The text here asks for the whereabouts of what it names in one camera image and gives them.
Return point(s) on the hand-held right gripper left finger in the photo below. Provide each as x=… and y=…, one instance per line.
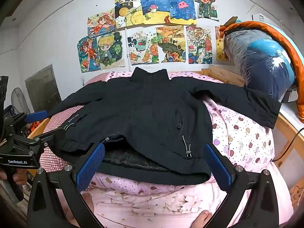
x=91, y=166

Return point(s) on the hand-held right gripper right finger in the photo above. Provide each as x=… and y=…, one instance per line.
x=217, y=168

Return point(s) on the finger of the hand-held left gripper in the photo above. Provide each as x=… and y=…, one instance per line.
x=35, y=116
x=48, y=135

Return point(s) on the black jacket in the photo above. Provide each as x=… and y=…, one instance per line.
x=147, y=114

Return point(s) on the person's left hand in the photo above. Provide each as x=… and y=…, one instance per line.
x=20, y=178

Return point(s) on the standing fan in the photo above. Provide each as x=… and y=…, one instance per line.
x=20, y=101

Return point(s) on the pink checked bed sheet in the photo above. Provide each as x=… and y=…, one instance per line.
x=51, y=158

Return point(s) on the dark blue plastic crate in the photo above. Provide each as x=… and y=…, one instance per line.
x=10, y=111

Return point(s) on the pink fruit-print quilt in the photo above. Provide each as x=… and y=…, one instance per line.
x=237, y=135

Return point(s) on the person's bare foot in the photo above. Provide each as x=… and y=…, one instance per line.
x=201, y=219

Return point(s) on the beige bear-print cloth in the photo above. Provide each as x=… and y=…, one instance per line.
x=296, y=192

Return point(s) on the grey wall hatch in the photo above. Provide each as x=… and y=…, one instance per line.
x=42, y=87

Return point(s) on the wooden bed frame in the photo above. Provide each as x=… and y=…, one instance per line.
x=220, y=74

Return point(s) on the white wall unit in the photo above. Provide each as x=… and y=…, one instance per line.
x=260, y=17

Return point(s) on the group of colourful wall drawings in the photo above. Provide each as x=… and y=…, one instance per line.
x=175, y=7

